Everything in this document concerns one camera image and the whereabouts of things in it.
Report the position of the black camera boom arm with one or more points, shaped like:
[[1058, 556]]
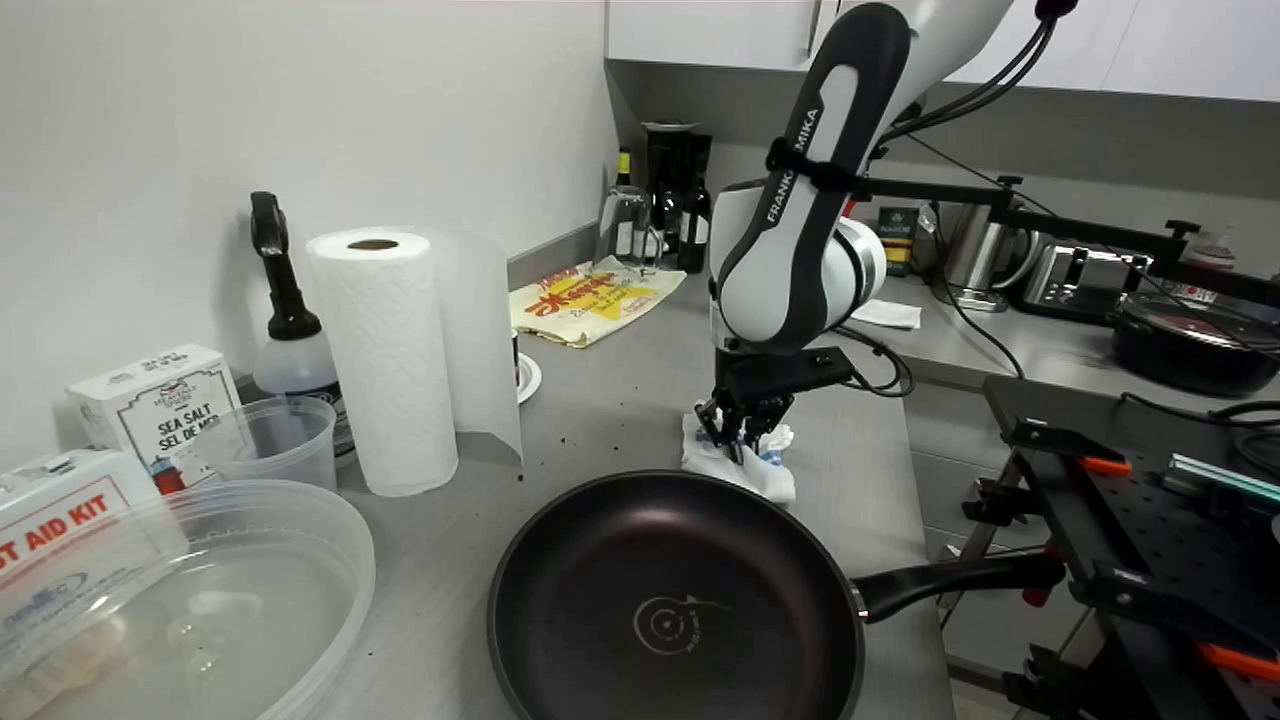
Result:
[[1065, 231]]

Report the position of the white round tray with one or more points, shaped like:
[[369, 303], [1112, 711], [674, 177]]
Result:
[[528, 377]]

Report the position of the black round hot plate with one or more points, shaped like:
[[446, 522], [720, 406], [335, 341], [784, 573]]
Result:
[[1187, 346]]

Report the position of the silver kettle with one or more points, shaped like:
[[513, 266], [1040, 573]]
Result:
[[982, 253]]

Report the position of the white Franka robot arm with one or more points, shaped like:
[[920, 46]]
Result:
[[802, 242]]

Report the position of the white cabinet door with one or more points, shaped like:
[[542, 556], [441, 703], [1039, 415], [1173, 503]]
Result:
[[695, 24], [1173, 41]]

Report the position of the black coffee maker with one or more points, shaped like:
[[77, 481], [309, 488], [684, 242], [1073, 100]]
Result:
[[674, 173]]

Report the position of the white sea salt box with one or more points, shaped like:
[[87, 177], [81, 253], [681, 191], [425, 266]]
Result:
[[167, 415]]

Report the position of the green lit device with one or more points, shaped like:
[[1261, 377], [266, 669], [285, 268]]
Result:
[[1220, 476]]

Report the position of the black frying pan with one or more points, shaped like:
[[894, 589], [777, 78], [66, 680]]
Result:
[[665, 603]]

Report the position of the large clear plastic bowl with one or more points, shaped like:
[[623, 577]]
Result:
[[242, 627]]

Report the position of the yellow printed bag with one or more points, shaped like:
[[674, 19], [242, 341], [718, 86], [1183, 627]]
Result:
[[595, 303]]

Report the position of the folded white cloth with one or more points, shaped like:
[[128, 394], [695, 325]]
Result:
[[899, 317]]

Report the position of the green yellow box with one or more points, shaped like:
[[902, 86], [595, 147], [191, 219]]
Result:
[[914, 242]]

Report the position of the small clear plastic container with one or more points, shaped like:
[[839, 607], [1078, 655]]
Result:
[[285, 442]]

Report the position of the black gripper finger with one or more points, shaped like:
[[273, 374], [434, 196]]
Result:
[[765, 427], [720, 430]]

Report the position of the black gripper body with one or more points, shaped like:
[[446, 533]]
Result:
[[752, 377]]

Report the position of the silver toaster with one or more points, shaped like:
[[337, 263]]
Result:
[[1085, 279]]

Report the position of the white paper towel roll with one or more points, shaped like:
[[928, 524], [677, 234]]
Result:
[[385, 361]]

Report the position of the white cloth with blue stripes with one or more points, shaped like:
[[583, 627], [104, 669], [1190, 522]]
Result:
[[763, 481]]

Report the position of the spray bottle with black trigger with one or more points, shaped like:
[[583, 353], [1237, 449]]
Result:
[[285, 314]]

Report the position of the white first aid kit box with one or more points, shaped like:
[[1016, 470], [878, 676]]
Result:
[[66, 522]]

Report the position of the small clear bottle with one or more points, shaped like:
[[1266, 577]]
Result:
[[625, 213]]

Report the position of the black breadboard cart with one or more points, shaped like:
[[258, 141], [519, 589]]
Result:
[[1173, 533]]

